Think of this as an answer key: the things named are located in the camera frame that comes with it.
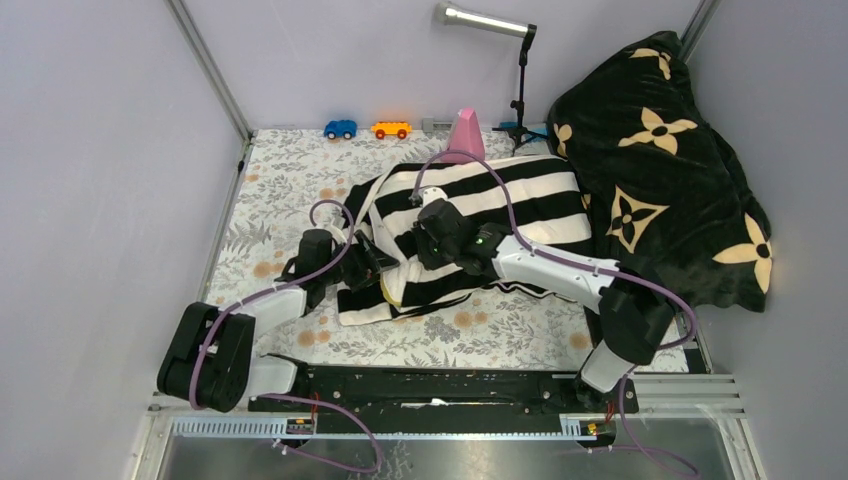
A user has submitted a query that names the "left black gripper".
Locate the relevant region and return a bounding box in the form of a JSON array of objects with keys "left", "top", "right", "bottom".
[{"left": 320, "top": 230, "right": 398, "bottom": 292}]

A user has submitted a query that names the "white yellow pillow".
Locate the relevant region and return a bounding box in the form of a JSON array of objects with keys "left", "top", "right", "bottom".
[{"left": 380, "top": 277, "right": 403, "bottom": 308}]

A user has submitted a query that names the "black white striped pillow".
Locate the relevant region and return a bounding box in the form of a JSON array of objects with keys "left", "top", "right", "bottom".
[{"left": 337, "top": 155, "right": 594, "bottom": 326}]

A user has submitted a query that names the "pink metronome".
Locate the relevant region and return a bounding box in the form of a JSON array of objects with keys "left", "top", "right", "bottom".
[{"left": 444, "top": 107, "right": 485, "bottom": 163}]

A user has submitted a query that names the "silver flashlight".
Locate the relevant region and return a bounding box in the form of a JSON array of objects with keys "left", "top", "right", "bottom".
[{"left": 434, "top": 2, "right": 547, "bottom": 153}]

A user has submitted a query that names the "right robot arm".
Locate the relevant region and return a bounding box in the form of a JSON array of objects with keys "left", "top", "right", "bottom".
[{"left": 412, "top": 194, "right": 697, "bottom": 412}]

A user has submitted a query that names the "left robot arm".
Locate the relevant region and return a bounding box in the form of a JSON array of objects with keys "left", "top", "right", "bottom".
[{"left": 156, "top": 229, "right": 399, "bottom": 412}]

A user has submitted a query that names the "orange toy car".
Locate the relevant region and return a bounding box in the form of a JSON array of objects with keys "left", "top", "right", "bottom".
[{"left": 370, "top": 121, "right": 412, "bottom": 140}]

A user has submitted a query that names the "floral patterned table cloth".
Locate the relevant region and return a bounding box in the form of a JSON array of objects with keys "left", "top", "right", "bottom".
[{"left": 201, "top": 130, "right": 592, "bottom": 371}]

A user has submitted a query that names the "blue toy car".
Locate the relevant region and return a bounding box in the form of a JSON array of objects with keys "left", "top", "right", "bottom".
[{"left": 323, "top": 119, "right": 358, "bottom": 140}]

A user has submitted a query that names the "black floral patterned blanket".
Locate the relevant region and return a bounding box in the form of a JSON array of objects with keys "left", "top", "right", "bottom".
[{"left": 546, "top": 31, "right": 773, "bottom": 312}]

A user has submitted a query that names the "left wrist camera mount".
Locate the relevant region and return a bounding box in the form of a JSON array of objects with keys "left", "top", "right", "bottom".
[{"left": 325, "top": 224, "right": 357, "bottom": 245}]

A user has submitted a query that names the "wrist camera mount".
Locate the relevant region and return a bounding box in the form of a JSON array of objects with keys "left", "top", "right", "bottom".
[
  {"left": 417, "top": 186, "right": 448, "bottom": 207},
  {"left": 325, "top": 224, "right": 357, "bottom": 245}
]

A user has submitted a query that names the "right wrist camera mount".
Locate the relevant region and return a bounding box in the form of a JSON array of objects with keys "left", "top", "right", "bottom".
[{"left": 417, "top": 186, "right": 448, "bottom": 207}]

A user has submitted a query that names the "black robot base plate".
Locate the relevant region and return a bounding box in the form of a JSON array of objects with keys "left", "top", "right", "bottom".
[{"left": 248, "top": 365, "right": 639, "bottom": 436}]

